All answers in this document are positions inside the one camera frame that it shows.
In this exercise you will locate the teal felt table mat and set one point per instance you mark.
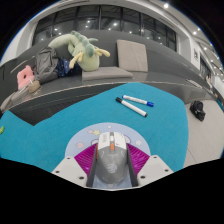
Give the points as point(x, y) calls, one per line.
point(40, 140)

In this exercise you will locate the long green plush dragon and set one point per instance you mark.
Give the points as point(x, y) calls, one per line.
point(88, 56)

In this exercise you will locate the dark glass window wall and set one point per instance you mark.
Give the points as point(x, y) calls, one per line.
point(100, 23)

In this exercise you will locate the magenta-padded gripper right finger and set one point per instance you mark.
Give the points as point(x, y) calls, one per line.
point(156, 170)

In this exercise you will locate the ceiling lights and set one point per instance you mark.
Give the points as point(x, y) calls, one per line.
point(165, 5)

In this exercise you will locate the flat grey seat cushion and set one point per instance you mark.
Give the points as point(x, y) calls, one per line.
point(106, 73)
point(13, 98)

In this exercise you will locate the white marker with blue cap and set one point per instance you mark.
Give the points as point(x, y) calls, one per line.
point(136, 100)

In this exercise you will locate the small black bag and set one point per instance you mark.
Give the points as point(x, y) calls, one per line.
point(197, 110)

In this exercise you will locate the dark blue starred bag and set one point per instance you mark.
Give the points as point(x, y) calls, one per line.
point(65, 67)

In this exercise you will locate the large grey square cushion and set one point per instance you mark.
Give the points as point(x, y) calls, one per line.
point(132, 55)

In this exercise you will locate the pink plush cushion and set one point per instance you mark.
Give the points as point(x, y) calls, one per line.
point(25, 76)

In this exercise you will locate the white marker with black cap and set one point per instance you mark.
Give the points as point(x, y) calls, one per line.
point(131, 106)

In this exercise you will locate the grey backpack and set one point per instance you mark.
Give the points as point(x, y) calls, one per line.
point(45, 65)

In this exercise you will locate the grey and white computer mouse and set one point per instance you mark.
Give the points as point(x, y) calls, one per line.
point(111, 163)

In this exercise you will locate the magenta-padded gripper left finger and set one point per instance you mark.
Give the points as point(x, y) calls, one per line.
point(68, 171)

